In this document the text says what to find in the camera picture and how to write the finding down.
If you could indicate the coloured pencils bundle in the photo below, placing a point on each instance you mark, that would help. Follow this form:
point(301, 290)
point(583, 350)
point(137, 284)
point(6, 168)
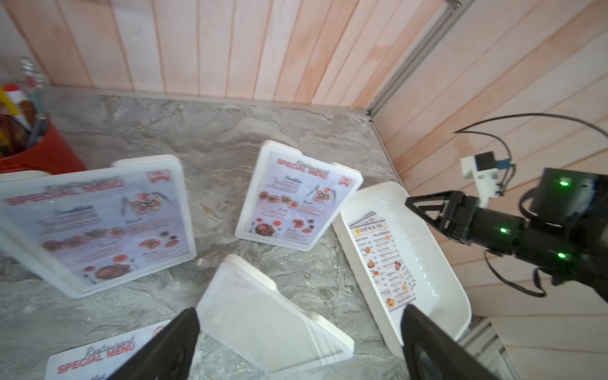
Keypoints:
point(24, 120)

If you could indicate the white menu holder back right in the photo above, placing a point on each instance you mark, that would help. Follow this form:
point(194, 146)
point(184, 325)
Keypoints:
point(292, 198)

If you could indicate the red special menu sheet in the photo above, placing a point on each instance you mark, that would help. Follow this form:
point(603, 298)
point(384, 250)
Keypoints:
point(99, 360)

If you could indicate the red pencil cup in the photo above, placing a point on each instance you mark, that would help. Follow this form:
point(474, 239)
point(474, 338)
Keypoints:
point(52, 155)

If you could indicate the white menu holder back left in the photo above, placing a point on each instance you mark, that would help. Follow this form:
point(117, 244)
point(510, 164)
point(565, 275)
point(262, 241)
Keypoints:
point(90, 231)

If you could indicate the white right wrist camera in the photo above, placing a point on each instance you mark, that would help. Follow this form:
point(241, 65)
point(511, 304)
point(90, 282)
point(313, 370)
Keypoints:
point(489, 175)

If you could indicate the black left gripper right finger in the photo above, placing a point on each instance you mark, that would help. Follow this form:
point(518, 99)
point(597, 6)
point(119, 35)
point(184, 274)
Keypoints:
point(431, 354)

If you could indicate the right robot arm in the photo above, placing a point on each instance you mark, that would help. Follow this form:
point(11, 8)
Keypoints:
point(561, 228)

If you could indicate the white menu holder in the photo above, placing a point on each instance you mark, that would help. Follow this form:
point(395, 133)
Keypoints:
point(292, 198)
point(243, 309)
point(90, 231)

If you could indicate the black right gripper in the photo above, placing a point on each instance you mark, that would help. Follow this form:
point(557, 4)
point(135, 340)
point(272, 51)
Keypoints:
point(450, 213)

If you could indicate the white menu holder front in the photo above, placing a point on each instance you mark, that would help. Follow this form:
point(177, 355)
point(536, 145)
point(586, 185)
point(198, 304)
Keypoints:
point(243, 309)

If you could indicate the white plastic tray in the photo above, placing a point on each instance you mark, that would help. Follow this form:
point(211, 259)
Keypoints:
point(439, 294)

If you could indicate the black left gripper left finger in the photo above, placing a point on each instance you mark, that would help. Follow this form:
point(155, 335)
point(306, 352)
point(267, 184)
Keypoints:
point(168, 355)

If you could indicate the dim sum menu in tray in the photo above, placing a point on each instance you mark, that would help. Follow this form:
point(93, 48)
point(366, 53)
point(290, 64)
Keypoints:
point(377, 248)

